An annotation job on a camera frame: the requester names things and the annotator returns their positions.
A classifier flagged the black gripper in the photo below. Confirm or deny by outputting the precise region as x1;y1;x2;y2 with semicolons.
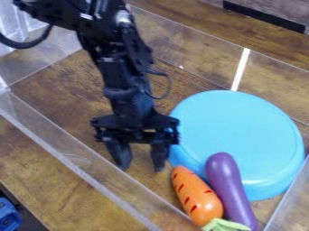
91;110;180;172

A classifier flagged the orange toy carrot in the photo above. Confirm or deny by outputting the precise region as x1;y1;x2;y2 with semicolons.
172;166;252;231

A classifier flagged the purple toy eggplant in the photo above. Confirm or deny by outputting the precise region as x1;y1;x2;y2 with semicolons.
205;152;258;231

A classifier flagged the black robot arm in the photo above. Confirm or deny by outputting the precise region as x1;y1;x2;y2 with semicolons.
12;0;180;171

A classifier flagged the blue round plate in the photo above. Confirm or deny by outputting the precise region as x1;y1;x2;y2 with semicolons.
168;90;305;201

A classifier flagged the blue object at corner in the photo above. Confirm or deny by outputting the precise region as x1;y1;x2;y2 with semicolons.
0;198;22;231

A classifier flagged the white curtain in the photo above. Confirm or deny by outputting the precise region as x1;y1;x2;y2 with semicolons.
0;0;52;57

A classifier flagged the dark baseboard strip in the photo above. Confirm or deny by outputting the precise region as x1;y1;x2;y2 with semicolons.
222;0;305;34

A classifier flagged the black cable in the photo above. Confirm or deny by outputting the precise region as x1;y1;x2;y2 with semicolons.
0;23;55;51

